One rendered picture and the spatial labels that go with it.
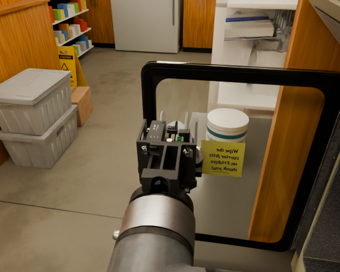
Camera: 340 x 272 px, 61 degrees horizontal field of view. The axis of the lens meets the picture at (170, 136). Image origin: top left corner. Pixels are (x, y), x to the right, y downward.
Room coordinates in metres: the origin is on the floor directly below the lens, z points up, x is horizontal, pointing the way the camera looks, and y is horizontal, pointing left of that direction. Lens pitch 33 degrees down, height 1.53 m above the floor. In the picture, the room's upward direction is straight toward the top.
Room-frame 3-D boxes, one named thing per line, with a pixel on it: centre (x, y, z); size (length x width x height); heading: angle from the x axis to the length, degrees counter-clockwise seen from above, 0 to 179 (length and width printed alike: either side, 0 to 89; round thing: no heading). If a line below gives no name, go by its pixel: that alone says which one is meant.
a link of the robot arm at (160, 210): (0.20, 0.02, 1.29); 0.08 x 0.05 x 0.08; 84
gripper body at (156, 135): (0.27, 0.00, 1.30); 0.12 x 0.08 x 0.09; 174
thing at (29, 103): (2.17, 1.11, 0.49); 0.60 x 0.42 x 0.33; 170
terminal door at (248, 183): (0.42, -0.10, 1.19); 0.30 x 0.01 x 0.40; 80
